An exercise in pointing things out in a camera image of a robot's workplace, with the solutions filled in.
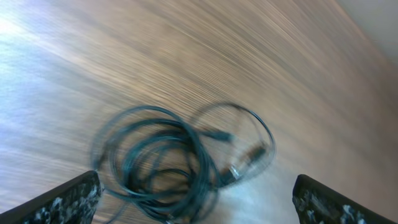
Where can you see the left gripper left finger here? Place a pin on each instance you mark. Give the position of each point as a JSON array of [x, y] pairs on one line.
[[74, 201]]

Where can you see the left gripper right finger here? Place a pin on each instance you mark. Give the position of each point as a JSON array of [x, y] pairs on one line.
[[316, 203]]

